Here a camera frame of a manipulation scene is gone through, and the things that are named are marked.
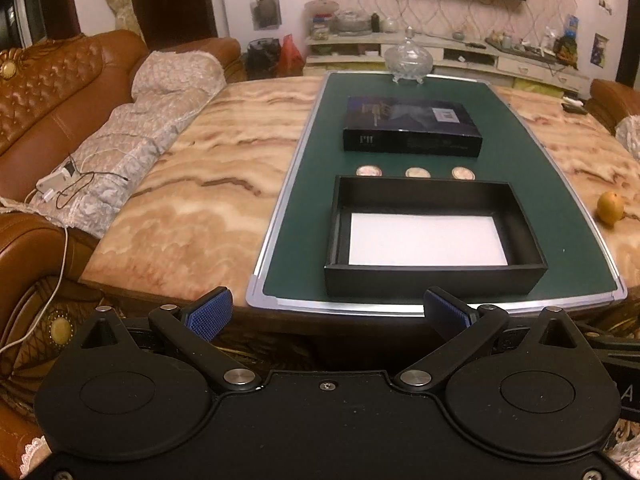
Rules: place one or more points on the white charger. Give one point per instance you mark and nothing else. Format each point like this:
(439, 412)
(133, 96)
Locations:
(54, 182)

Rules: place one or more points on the black waste bin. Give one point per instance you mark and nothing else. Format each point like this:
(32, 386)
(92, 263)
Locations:
(262, 57)

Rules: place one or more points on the orange fruit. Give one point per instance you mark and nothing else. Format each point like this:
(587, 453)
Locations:
(611, 207)

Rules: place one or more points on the dark wooden door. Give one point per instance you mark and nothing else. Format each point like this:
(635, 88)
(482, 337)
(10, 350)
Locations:
(175, 5)

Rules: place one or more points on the dark blue box lid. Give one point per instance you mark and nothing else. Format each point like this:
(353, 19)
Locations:
(405, 120)

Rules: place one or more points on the white television cabinet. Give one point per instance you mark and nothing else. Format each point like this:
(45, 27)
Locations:
(460, 55)

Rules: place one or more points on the blue carton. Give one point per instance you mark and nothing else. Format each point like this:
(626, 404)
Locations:
(572, 24)

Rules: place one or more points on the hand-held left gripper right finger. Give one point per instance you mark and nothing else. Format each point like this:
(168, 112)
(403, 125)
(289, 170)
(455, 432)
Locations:
(442, 310)

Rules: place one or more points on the blue wall picture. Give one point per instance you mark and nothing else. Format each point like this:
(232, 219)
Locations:
(599, 50)

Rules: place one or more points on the brown leather sofa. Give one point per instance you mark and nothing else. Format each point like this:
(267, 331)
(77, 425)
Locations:
(55, 90)

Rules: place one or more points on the dark tea tray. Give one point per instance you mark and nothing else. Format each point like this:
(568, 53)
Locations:
(520, 47)

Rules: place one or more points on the grey quilted sofa cover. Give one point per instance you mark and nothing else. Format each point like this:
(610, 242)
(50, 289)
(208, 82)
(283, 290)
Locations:
(150, 110)

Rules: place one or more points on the round silver coin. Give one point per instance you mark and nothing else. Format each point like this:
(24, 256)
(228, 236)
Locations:
(370, 171)
(418, 172)
(463, 173)

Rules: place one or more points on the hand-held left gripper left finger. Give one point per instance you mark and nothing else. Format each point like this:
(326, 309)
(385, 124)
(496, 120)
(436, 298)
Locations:
(207, 315)

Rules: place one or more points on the brown leather armchair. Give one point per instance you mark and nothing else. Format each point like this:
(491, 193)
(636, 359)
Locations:
(607, 100)

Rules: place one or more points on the black remote control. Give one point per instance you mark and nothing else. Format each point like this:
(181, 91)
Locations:
(574, 108)

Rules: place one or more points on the red plastic bag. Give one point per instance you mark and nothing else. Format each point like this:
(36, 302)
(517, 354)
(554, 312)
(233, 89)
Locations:
(291, 57)

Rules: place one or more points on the white lace cushion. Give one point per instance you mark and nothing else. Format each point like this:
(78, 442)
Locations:
(629, 132)

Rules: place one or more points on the black box with white lining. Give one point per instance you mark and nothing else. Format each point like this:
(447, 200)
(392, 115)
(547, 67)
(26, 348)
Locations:
(425, 237)

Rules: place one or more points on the white round jar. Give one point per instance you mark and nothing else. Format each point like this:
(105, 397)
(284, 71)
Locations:
(389, 25)

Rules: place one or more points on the green board with metal frame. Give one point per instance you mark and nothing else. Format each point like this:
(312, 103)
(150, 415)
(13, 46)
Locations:
(305, 200)

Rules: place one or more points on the vase photo wall poster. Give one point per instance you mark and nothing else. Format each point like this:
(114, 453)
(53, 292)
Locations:
(264, 9)

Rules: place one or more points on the glass candy bowl with lid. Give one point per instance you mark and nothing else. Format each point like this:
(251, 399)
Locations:
(407, 57)

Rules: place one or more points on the dark bottle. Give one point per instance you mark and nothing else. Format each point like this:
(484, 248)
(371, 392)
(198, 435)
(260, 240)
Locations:
(375, 22)

